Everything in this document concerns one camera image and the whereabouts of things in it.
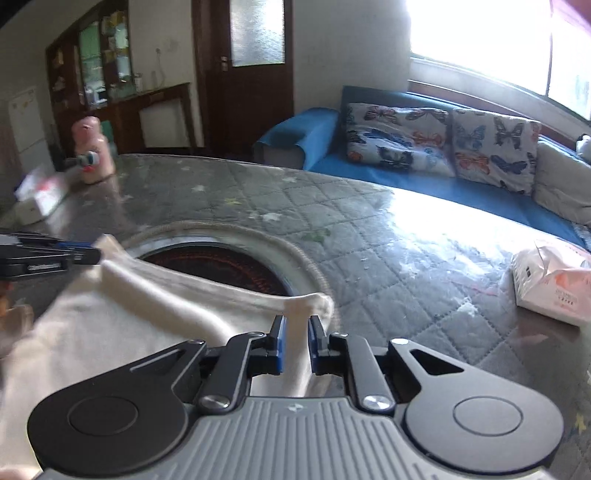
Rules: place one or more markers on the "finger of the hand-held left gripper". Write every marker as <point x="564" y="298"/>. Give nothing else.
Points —
<point x="41" y="268"/>
<point x="78" y="255"/>

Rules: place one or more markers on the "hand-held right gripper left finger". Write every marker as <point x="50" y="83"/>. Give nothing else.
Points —
<point x="280" y="346"/>

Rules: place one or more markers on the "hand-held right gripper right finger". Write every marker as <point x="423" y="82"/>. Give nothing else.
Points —
<point x="316" y="348"/>

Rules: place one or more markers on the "cream cloth garment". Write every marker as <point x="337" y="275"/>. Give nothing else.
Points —
<point x="115" y="323"/>

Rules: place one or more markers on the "white red box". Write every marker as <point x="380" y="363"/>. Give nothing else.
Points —
<point x="41" y="191"/>

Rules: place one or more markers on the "black round induction cooktop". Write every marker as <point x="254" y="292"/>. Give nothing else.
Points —
<point x="221" y="270"/>

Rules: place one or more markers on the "pink cartoon water bottle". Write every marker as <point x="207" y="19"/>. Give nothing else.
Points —
<point x="94" y="147"/>

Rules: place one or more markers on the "white refrigerator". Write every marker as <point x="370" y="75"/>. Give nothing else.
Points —
<point x="30" y="129"/>

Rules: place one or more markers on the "dark wooden cabinet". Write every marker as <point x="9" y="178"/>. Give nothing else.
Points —
<point x="124" y="106"/>

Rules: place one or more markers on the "blue sofa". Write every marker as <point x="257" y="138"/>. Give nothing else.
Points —
<point x="318" y="138"/>

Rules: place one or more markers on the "butterfly print pillow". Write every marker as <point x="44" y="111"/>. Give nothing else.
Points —
<point x="397" y="138"/>
<point x="496" y="147"/>

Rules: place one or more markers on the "dark wooden door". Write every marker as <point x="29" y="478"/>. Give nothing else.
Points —
<point x="249" y="92"/>

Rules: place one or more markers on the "white pink tissue pack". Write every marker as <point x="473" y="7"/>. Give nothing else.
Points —
<point x="554" y="281"/>

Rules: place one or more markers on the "grey sofa cushion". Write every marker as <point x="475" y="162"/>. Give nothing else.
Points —
<point x="563" y="180"/>

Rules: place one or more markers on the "panda plush toy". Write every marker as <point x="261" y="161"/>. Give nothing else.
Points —
<point x="584" y="145"/>

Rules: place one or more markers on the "window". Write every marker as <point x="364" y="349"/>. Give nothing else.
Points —
<point x="485" y="37"/>

